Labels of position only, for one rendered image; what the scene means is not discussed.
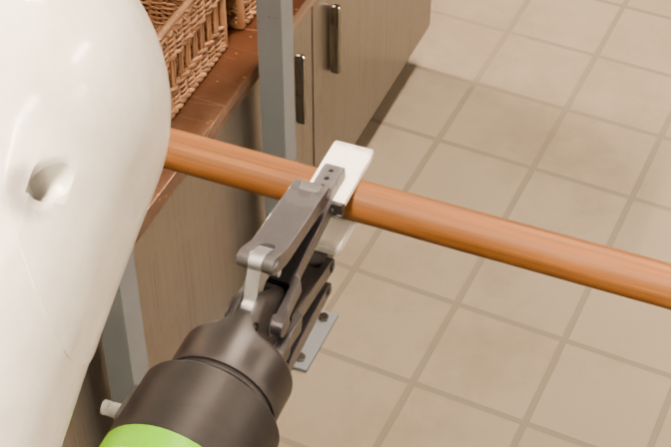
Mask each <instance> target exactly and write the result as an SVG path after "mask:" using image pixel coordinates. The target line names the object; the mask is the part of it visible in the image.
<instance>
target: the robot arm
mask: <svg viewBox="0 0 671 447"><path fill-rule="evenodd" d="M171 107H172V105H171V89H170V82H169V76H168V71H167V66H166V62H165V57H164V54H163V50H162V47H161V44H160V41H159V38H158V36H157V33H156V31H155V29H154V26H153V24H152V22H151V20H150V18H149V16H148V14H147V12H146V10H145V8H144V6H143V5H142V3H141V1H140V0H0V447H62V444H63V441H64V438H65V435H66V432H67V429H68V426H69V423H70V420H71V417H72V414H73V411H74V408H75V405H76V402H77V398H78V395H79V392H80V389H81V386H82V383H83V380H84V377H85V375H86V372H87V369H88V366H89V363H90V361H91V360H92V358H93V356H94V354H95V351H96V348H97V346H98V343H99V340H100V337H101V334H102V331H103V329H104V326H105V323H106V320H107V317H108V315H109V312H110V309H111V306H112V304H113V301H114V298H115V295H116V293H117V290H118V287H119V285H120V282H121V279H122V276H123V274H124V271H125V268H126V266H127V263H128V260H129V257H130V255H131V252H132V249H133V247H134V244H135V241H136V239H137V236H138V234H139V231H140V228H141V226H142V223H143V221H144V218H145V215H146V213H147V210H148V208H149V205H150V202H151V200H152V197H153V195H154V192H155V189H156V187H157V184H158V181H159V179H160V176H161V173H162V170H163V166H164V163H165V159H166V155H167V150H168V145H169V139H170V129H171ZM372 159H373V150H371V149H367V148H363V147H359V146H356V145H352V144H348V143H344V142H340V141H335V142H334V143H333V145H332V146H331V148H330V150H329V151H328V153H327V154H326V156H325V158H324V159H323V161H322V163H321V164H320V166H319V168H318V169H317V171H316V173H315V174H314V176H313V178H312V179H311V181H310V182H308V181H304V180H300V179H295V180H294V181H293V182H292V184H291V185H290V187H289V188H288V189H287V191H286V192H285V194H284V195H283V197H282V198H281V199H280V201H279V202H278V204H277V205H276V206H275V208H274V209H273V211H272V212H271V213H270V215H269V216H268V218H267V219H266V221H265V222H264V223H263V225H262V226H261V228H260V229H259V230H258V232H257V233H256V235H255V236H254V237H253V239H252V240H250V241H249V242H248V243H246V244H245V245H243V246H242V247H241V248H240V250H239V252H238V253H237V259H236V263H237V265H239V266H242V267H244V268H247V269H248V270H247V276H246V280H245V282H244V284H243V286H242V288H241V289H240V290H238V292H237V293H236V294H235V295H234V296H233V297H232V299H231V301H230V303H229V305H228V306H227V309H226V312H225V317H224V318H222V319H220V320H216V321H213V322H209V323H205V324H202V325H199V326H197V327H195V328H194V329H193V330H191V331H190V332H189V333H188V335H187V336H186V337H185V339H184V341H183V342H182V344H181V345H180V347H179V349H178V350H177V352H176V353H175V355H174V357H173V358H172V360H169V361H164V362H161V363H158V364H156V365H155V366H153V367H152V368H151V369H149V370H148V372H147V373H146V375H145V376H144V378H143V379H142V381H141V382H140V384H139V385H137V384H135V385H134V386H133V387H132V388H131V390H130V392H129V394H128V395H127V397H126V398H125V400H124V401H123V403H122V404H121V403H117V402H112V401H110V400H107V399H105V400H104V401H103V403H102V405H101V408H100V413H101V414H102V415H105V416H109V417H111V418H114V420H115V423H114V424H113V426H112V427H111V429H110V430H109V432H108V433H107V435H106V437H105V438H104V440H103V441H102V443H101V444H100V446H99V447H279V443H280V433H279V428H278V425H277V420H278V418H279V416H280V414H281V413H282V411H283V409H284V407H285V405H286V403H287V401H288V400H289V398H290V396H291V393H292V389H293V378H292V374H291V371H292V369H293V367H294V365H295V363H296V361H297V359H298V357H299V355H300V353H301V351H302V349H303V347H304V345H305V343H306V341H307V339H308V337H309V335H310V333H311V331H312V329H313V327H314V325H315V323H316V321H317V319H318V317H319V315H320V313H321V311H322V309H323V307H324V305H325V303H326V301H327V300H328V298H329V295H330V294H331V292H332V284H331V283H330V282H327V280H328V278H329V277H330V275H331V274H332V273H333V271H334V269H335V266H336V265H335V259H334V258H333V257H334V256H338V255H339V254H340V252H341V251H342V249H343V247H344V245H345V244H346V242H347V240H348V238H349V237H350V235H351V233H352V231H353V230H354V228H355V226H356V224H357V223H356V222H353V221H349V220H346V219H342V217H343V214H344V210H345V206H346V204H347V203H348V201H349V199H350V197H351V195H352V194H353V192H354V190H355V188H356V187H357V185H358V183H359V181H360V180H361V178H362V176H363V174H364V173H365V171H366V169H367V167H368V166H369V164H370V162H371V160H372Z"/></svg>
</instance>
